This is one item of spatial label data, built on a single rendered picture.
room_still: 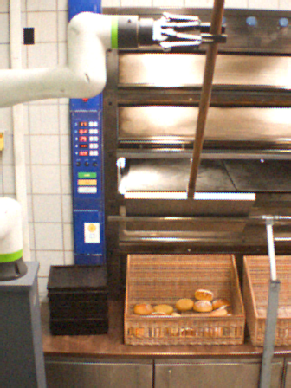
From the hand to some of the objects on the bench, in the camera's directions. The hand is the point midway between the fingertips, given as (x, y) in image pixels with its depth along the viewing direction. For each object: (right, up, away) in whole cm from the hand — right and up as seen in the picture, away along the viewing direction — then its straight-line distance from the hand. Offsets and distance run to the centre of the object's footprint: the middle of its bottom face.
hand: (213, 33), depth 156 cm
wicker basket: (0, -108, +131) cm, 169 cm away
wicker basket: (+59, -109, +127) cm, 178 cm away
